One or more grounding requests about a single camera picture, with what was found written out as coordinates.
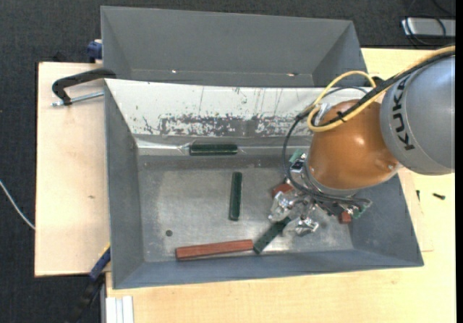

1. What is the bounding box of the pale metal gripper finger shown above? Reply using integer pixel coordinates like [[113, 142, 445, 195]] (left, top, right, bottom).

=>
[[284, 215, 320, 238], [268, 191, 292, 223]]

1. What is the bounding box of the grey metal bin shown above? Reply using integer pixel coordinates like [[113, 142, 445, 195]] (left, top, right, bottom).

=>
[[100, 5, 425, 290]]

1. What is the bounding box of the red-brown flat block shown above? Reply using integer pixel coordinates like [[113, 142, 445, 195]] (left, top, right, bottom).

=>
[[271, 183, 353, 225], [174, 239, 255, 261]]

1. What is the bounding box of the dark green flat block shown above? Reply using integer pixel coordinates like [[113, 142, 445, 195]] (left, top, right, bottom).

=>
[[252, 219, 291, 255], [189, 143, 239, 156], [228, 171, 244, 222]]

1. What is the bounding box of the pale wood board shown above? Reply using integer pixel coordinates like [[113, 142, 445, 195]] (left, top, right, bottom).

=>
[[34, 62, 111, 277]]

